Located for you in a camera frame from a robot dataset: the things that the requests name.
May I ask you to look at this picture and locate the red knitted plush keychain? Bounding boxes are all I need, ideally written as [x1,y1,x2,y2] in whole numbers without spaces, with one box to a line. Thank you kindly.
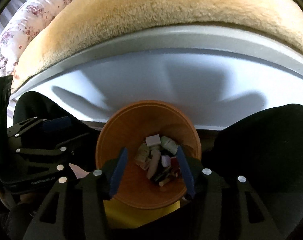
[170,157,181,178]

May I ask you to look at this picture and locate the white cylindrical tube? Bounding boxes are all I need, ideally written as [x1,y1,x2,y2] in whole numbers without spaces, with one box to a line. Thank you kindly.
[147,150,161,179]

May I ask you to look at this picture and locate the white square box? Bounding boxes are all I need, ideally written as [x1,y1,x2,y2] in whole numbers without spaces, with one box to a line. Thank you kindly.
[145,134,161,147]

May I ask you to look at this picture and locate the black left jacket sleeve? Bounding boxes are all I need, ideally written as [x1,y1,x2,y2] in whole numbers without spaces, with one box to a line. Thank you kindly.
[0,74,14,156]

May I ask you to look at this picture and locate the floral plush bed blanket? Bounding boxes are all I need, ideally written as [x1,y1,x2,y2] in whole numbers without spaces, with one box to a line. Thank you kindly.
[11,0,303,90]

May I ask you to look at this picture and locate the small purple white box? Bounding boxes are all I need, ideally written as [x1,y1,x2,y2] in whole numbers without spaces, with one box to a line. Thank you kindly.
[161,155,171,167]

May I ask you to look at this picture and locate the orange trash bin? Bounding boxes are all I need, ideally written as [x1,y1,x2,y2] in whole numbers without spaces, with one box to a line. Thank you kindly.
[95,100,202,210]

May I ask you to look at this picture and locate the white green small tube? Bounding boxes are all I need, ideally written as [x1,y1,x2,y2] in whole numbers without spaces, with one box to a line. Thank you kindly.
[159,178,171,187]

